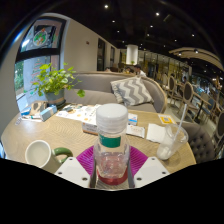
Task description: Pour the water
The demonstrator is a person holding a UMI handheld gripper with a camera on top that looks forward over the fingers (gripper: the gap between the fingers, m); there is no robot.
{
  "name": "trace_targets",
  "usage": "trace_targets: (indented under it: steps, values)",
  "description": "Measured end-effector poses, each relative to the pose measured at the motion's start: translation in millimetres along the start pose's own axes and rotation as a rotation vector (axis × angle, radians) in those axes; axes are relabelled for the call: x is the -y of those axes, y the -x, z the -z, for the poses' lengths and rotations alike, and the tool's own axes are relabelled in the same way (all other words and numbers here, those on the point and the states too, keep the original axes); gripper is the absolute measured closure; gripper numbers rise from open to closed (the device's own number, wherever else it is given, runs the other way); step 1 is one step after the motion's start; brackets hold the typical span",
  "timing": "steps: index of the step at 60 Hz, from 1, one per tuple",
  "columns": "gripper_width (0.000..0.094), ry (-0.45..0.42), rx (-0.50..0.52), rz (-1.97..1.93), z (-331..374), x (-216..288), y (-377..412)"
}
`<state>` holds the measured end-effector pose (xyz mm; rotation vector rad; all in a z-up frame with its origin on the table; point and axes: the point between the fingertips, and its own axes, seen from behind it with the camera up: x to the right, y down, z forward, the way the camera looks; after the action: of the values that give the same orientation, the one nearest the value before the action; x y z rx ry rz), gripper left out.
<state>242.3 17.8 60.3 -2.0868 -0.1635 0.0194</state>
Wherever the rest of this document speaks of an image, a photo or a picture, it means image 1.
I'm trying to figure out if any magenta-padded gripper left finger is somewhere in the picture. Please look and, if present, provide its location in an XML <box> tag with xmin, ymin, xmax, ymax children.
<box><xmin>54</xmin><ymin>145</ymin><xmax>98</xmax><ymax>189</ymax></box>

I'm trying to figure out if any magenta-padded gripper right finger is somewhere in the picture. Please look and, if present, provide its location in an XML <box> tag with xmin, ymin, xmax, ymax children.
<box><xmin>128</xmin><ymin>145</ymin><xmax>171</xmax><ymax>189</ymax></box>

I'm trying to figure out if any clear plastic water bottle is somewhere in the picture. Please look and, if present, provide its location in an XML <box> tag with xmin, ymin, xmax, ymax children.
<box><xmin>93</xmin><ymin>103</ymin><xmax>131</xmax><ymax>186</ymax></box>

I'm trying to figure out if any clear plastic cup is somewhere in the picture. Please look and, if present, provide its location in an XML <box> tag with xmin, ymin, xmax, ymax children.
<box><xmin>156</xmin><ymin>123</ymin><xmax>189</xmax><ymax>161</ymax></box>

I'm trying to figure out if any white paper napkin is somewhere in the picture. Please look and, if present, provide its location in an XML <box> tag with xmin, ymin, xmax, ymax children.
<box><xmin>145</xmin><ymin>123</ymin><xmax>167</xmax><ymax>144</ymax></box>

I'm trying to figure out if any white cardboard tissue box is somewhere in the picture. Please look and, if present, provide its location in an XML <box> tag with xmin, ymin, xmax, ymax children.
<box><xmin>81</xmin><ymin>121</ymin><xmax>99</xmax><ymax>136</ymax></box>

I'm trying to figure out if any yellow printed card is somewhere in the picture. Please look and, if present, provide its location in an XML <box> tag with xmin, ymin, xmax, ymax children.
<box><xmin>157</xmin><ymin>114</ymin><xmax>176</xmax><ymax>126</ymax></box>

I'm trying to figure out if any small white blue box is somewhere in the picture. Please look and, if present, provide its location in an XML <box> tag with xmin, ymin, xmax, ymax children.
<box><xmin>127</xmin><ymin>112</ymin><xmax>139</xmax><ymax>126</ymax></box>

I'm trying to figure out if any printed leaflet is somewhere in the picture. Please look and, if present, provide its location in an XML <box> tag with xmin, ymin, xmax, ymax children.
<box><xmin>55</xmin><ymin>103</ymin><xmax>101</xmax><ymax>125</ymax></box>

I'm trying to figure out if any dark grey tufted armchair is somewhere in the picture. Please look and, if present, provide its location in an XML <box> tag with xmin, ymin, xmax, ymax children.
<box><xmin>181</xmin><ymin>121</ymin><xmax>218</xmax><ymax>164</ymax></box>

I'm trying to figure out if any small light blue box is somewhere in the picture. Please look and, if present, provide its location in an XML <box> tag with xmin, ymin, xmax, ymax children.
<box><xmin>39</xmin><ymin>105</ymin><xmax>58</xmax><ymax>122</ymax></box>

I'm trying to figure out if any white drinking straw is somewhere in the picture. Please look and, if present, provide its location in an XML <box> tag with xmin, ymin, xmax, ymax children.
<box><xmin>173</xmin><ymin>103</ymin><xmax>188</xmax><ymax>141</ymax></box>

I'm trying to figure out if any grey chevron pillow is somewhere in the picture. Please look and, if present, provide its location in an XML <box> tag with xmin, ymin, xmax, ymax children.
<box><xmin>110</xmin><ymin>75</ymin><xmax>155</xmax><ymax>107</ymax></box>

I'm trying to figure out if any grey curved sofa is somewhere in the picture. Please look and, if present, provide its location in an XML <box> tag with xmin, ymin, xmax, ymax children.
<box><xmin>64</xmin><ymin>70</ymin><xmax>168</xmax><ymax>114</ymax></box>

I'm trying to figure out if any group of dining chairs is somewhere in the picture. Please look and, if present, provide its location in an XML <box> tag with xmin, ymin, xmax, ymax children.
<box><xmin>159</xmin><ymin>71</ymin><xmax>224</xmax><ymax>134</ymax></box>

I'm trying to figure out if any potted green plant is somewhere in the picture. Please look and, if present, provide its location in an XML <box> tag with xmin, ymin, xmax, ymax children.
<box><xmin>31</xmin><ymin>62</ymin><xmax>86</xmax><ymax>109</ymax></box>

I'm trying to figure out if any person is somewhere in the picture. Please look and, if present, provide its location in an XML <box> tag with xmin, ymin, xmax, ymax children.
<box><xmin>133</xmin><ymin>63</ymin><xmax>147</xmax><ymax>78</ymax></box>

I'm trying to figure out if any group of ceiling lights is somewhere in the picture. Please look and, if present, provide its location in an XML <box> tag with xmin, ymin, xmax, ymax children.
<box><xmin>103</xmin><ymin>3</ymin><xmax>221</xmax><ymax>56</ymax></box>

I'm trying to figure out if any white mug with green handle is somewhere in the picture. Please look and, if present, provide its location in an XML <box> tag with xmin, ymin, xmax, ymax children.
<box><xmin>24</xmin><ymin>139</ymin><xmax>74</xmax><ymax>174</ymax></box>

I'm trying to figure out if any framed wall poster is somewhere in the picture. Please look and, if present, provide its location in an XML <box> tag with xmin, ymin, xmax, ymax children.
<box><xmin>20</xmin><ymin>18</ymin><xmax>67</xmax><ymax>53</ymax></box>

